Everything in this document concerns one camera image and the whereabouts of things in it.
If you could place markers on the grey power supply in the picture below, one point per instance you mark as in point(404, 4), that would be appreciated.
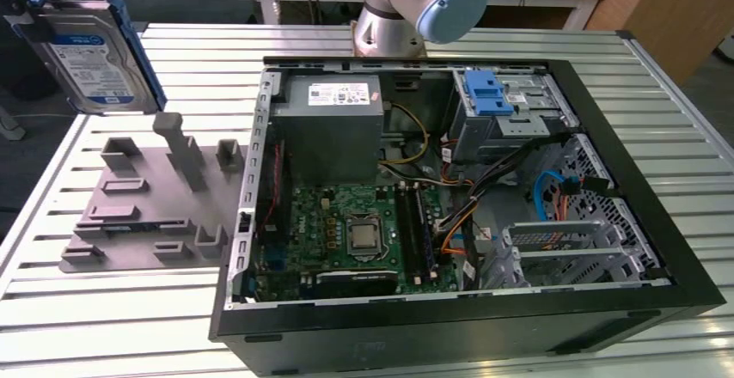
point(327, 146)

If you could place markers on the black RAM slot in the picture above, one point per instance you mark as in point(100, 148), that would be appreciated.
point(415, 215)
point(404, 215)

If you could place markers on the brown wooden cabinet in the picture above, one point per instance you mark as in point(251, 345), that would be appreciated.
point(676, 8)

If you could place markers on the grey metal drive cage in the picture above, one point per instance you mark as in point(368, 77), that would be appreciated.
point(482, 137)

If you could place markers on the grey parts rack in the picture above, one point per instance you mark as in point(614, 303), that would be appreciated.
point(148, 206)

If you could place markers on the silver CPU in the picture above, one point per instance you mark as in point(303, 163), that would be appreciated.
point(364, 237)

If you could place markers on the blue plastic drive latch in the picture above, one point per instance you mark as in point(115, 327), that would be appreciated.
point(487, 94)

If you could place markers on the black PC case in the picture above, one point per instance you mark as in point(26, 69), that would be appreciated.
point(401, 335)

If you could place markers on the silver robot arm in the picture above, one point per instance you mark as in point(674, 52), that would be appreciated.
point(389, 30)

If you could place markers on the silver metal disk bay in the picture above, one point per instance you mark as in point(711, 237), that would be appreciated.
point(562, 253)

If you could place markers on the hard disk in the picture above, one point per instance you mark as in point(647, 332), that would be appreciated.
point(85, 64)

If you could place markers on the grey furniture foot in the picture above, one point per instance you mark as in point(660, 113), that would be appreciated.
point(10, 131)

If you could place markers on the green motherboard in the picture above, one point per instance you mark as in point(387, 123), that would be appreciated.
point(312, 223)

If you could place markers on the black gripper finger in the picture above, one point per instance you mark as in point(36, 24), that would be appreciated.
point(40, 26)

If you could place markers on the black graphics card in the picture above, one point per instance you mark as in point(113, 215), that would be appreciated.
point(355, 281)

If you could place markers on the CPU socket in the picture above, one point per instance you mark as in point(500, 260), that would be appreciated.
point(345, 240)

